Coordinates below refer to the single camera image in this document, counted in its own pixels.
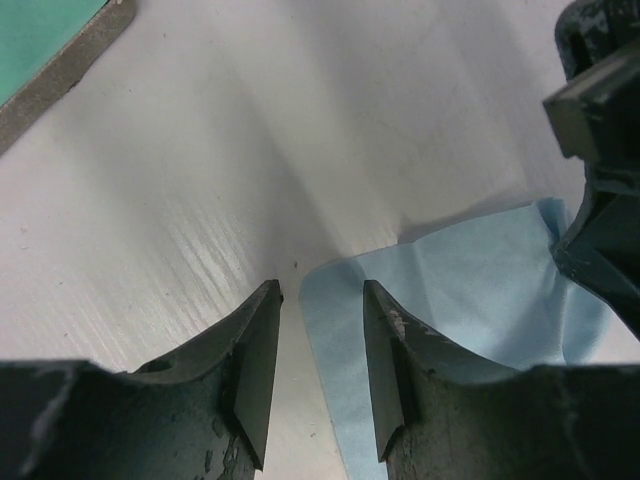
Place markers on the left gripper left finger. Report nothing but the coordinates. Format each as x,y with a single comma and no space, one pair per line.
200,411

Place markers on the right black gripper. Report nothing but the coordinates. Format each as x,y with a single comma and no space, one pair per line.
596,115

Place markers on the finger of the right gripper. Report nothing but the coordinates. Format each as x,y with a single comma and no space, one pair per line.
600,249

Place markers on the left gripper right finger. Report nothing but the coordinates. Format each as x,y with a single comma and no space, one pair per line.
441,411

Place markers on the blue cleaning cloth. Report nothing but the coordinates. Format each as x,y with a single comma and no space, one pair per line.
488,283

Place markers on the grey glasses case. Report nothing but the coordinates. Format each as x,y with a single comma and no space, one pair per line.
46,49

